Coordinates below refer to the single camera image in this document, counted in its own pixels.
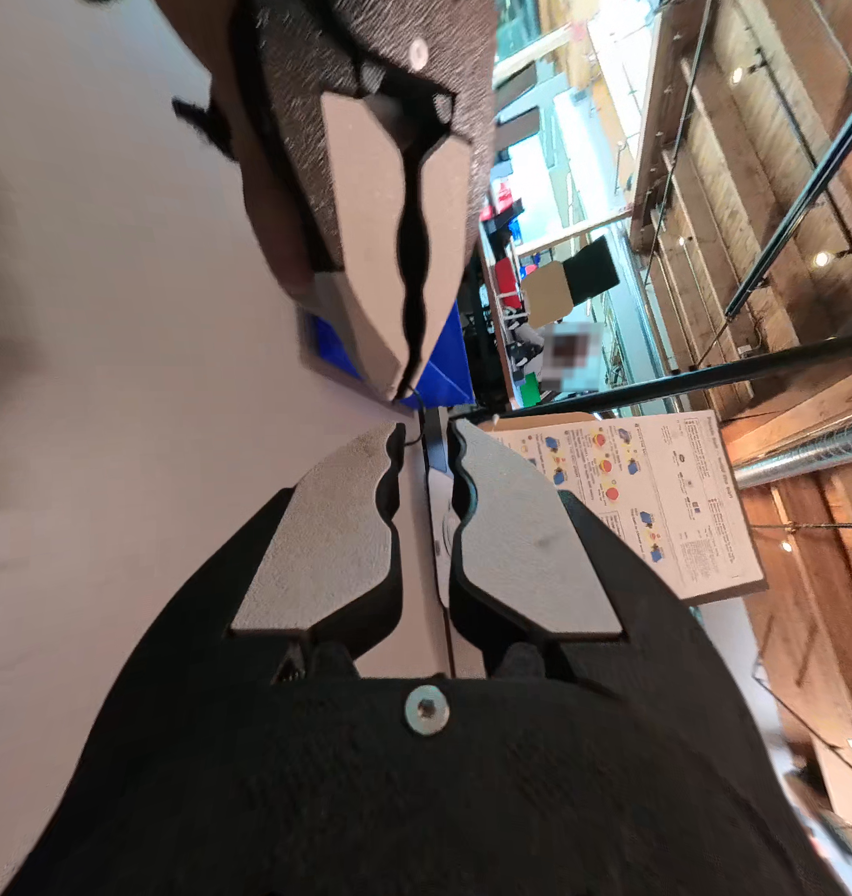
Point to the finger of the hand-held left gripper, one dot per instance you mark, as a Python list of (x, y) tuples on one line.
[(443, 224), (363, 210)]

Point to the black metal pole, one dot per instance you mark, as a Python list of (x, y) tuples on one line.
[(678, 381)]

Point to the printed instruction board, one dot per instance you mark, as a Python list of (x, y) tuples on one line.
[(650, 504)]

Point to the person's left hand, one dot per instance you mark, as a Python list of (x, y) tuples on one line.
[(272, 224)]

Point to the silver ventilation duct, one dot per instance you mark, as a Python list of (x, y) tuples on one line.
[(804, 455)]

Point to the blue plastic bin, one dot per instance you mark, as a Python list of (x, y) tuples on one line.
[(447, 364)]

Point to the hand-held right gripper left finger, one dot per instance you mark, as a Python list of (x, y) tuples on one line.
[(321, 546)]

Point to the red desk divider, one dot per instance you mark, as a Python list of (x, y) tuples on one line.
[(508, 276)]

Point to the white flat sign base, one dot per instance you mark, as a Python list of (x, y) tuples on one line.
[(441, 532)]

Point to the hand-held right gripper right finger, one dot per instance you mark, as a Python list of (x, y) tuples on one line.
[(531, 553)]

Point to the black and cardboard panel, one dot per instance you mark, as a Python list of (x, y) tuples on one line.
[(587, 273)]

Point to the black ceiling rail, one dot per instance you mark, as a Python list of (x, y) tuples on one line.
[(800, 210)]

